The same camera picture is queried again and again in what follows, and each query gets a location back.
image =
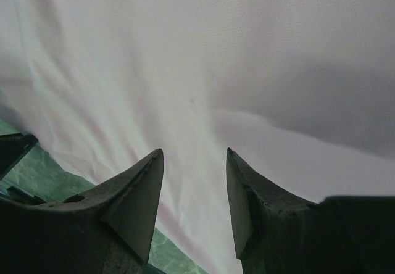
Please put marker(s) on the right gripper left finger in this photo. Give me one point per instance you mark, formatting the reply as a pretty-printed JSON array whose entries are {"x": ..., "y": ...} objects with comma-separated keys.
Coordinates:
[{"x": 107, "y": 229}]

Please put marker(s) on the pink t shirt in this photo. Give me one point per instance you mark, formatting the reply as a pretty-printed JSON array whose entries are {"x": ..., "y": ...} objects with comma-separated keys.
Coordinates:
[{"x": 303, "y": 90}]

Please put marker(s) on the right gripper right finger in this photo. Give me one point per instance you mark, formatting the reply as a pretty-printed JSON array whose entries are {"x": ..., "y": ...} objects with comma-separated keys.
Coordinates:
[{"x": 275, "y": 231}]

